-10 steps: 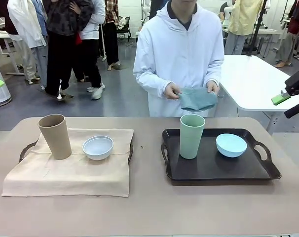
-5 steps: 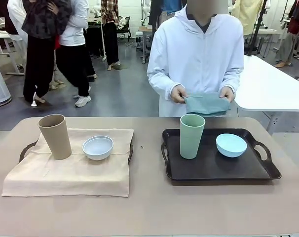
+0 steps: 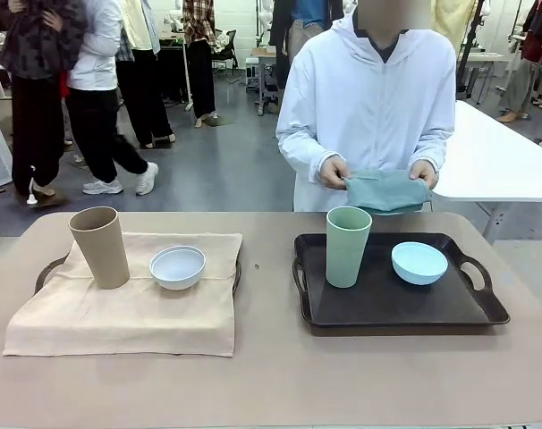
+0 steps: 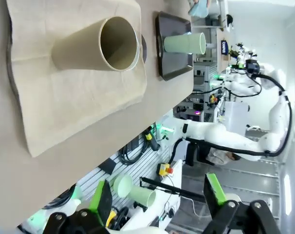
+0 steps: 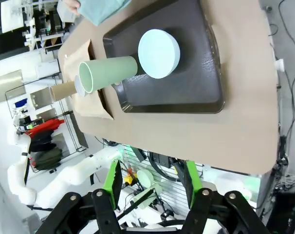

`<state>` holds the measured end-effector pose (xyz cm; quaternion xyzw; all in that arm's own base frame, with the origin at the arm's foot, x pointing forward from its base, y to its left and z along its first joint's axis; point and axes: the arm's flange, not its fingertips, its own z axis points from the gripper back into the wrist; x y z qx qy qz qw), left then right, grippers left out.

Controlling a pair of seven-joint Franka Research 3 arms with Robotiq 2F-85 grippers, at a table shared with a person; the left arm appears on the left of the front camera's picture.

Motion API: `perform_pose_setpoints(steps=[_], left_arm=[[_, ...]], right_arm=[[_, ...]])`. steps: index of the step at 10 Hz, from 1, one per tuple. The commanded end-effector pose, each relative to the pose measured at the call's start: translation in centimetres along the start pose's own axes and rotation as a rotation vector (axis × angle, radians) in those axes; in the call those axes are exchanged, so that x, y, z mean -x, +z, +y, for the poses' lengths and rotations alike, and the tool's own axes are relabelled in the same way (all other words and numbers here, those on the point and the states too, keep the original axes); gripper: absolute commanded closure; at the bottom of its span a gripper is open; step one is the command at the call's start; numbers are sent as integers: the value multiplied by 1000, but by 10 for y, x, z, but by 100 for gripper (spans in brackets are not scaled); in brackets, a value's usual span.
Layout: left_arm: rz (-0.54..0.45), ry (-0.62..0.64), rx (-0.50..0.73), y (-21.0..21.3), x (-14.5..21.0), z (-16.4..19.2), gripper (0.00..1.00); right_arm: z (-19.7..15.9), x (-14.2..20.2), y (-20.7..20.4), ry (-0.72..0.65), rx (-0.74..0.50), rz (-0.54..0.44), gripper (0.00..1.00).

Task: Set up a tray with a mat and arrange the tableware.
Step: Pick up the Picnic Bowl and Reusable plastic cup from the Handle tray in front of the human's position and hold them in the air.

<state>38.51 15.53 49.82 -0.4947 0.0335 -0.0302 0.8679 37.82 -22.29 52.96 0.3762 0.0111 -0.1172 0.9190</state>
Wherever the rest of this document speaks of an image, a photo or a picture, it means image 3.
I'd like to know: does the grey-green cloth mat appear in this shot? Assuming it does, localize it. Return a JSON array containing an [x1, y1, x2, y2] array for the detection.
[[343, 168, 433, 217]]

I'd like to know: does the black tripod pole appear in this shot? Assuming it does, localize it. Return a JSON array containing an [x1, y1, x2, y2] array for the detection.
[[456, 0, 485, 102]]

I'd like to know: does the person's left hand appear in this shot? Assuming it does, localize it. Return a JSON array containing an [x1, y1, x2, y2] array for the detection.
[[407, 159, 438, 188]]

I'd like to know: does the black office chair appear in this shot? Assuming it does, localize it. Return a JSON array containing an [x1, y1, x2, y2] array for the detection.
[[210, 29, 239, 72]]

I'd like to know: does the person's right forearm white sleeve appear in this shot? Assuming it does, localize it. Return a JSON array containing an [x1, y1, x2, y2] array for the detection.
[[275, 129, 339, 180]]

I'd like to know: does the person in dark patterned jacket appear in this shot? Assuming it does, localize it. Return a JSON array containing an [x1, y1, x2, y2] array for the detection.
[[0, 0, 89, 206]]

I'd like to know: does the dark brown serving tray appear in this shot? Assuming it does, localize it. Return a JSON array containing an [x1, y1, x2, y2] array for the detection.
[[33, 254, 244, 358], [292, 231, 511, 327]]

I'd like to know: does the white plastic bowl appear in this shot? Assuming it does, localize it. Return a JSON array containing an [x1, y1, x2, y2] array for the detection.
[[148, 245, 207, 291]]

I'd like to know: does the person in white jacket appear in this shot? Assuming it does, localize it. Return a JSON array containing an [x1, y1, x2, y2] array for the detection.
[[275, 0, 458, 214]]

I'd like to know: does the person's left forearm white sleeve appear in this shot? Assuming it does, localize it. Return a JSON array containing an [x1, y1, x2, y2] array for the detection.
[[409, 124, 455, 173]]

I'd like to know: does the mannequin with yellow shirt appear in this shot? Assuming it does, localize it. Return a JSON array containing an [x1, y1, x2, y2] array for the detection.
[[434, 0, 478, 46]]

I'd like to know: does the person's right hand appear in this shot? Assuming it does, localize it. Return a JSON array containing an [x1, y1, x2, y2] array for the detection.
[[318, 156, 353, 190]]

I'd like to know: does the person in white shirt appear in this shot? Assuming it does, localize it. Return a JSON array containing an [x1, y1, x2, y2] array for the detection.
[[63, 0, 160, 197]]

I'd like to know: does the large white table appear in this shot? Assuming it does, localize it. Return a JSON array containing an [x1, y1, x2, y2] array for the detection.
[[429, 99, 542, 245]]

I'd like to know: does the tall tan plastic cup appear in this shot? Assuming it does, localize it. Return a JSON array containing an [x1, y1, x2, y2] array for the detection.
[[68, 206, 131, 290]]

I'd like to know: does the mannequin with plaid shirt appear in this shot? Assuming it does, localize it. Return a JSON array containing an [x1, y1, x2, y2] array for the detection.
[[181, 0, 218, 129]]

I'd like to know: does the beige cloth mat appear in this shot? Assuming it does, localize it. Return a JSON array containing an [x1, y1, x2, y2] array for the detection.
[[2, 231, 244, 358]]

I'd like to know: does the light blue plastic bowl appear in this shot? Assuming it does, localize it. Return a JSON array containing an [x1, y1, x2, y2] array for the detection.
[[390, 241, 450, 286]]

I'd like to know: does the tall light green cup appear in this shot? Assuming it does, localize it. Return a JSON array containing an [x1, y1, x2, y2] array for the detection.
[[326, 206, 373, 289]]

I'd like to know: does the mannequin with black trousers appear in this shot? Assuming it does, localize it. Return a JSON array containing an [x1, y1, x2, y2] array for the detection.
[[118, 0, 176, 148]]

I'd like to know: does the mannequin with beige trousers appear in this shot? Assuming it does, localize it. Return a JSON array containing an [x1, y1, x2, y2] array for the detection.
[[269, 0, 343, 90]]

